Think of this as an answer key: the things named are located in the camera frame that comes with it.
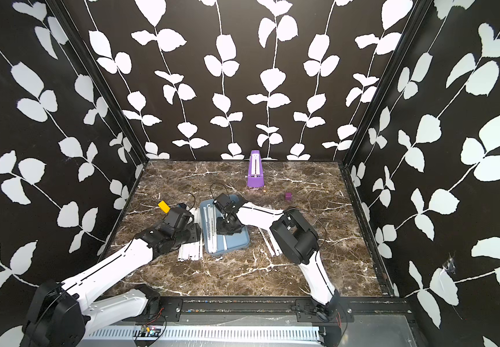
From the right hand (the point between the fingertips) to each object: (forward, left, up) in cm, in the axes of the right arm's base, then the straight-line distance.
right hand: (218, 230), depth 92 cm
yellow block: (+12, +27, 0) cm, 30 cm away
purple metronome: (+28, -16, +3) cm, 32 cm away
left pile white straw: (-8, +10, -2) cm, 13 cm away
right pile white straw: (-7, -25, -2) cm, 26 cm away
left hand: (-3, +7, +7) cm, 10 cm away
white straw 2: (0, +3, -1) cm, 3 cm away
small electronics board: (-36, +18, -2) cm, 41 cm away
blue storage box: (-6, -4, -1) cm, 7 cm away
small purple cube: (+19, -32, -1) cm, 37 cm away
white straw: (+9, +7, -1) cm, 12 cm away
